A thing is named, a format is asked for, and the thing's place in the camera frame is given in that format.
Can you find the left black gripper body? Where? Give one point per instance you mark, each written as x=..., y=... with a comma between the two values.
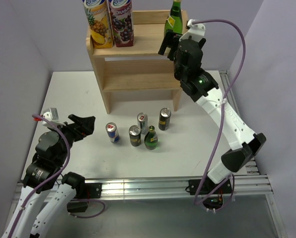
x=69, y=133

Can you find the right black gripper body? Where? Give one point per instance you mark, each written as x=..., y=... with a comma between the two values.
x=178, y=73

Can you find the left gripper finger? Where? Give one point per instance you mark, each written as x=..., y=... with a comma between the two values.
x=79, y=137
x=82, y=125

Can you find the tall green glass bottle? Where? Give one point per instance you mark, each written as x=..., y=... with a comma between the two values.
x=174, y=20

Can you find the small round green bottle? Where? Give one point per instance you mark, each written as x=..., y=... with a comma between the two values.
x=151, y=138

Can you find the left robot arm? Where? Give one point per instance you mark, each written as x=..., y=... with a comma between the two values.
x=52, y=155

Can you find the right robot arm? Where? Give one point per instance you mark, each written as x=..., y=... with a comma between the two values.
x=205, y=91

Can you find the wooden two-tier shelf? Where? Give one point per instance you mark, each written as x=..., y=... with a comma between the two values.
x=135, y=68

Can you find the blue silver energy drink can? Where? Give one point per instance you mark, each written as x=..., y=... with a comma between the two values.
x=112, y=132

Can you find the black gold can front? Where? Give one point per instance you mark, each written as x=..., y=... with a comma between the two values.
x=135, y=135

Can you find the black gold can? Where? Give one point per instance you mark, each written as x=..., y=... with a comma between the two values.
x=135, y=135
x=164, y=119

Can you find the silver slim can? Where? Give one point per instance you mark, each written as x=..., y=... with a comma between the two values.
x=142, y=120

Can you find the grape juice carton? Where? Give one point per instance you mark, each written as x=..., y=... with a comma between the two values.
x=122, y=22

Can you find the black gold can rear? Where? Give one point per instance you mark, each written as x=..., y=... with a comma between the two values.
x=164, y=119

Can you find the pineapple juice carton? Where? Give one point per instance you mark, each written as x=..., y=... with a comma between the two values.
x=99, y=23

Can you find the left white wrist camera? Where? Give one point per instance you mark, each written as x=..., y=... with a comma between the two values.
x=51, y=114

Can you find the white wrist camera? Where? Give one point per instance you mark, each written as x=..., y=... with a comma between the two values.
x=195, y=32
x=51, y=114

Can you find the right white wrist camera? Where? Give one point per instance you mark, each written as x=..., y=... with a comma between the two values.
x=195, y=32

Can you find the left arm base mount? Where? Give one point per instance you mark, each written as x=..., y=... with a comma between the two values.
x=84, y=196

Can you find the aluminium side rail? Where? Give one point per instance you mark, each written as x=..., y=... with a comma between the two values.
x=244, y=142

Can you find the aluminium front rail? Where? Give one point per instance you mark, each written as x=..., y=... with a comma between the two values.
x=168, y=188

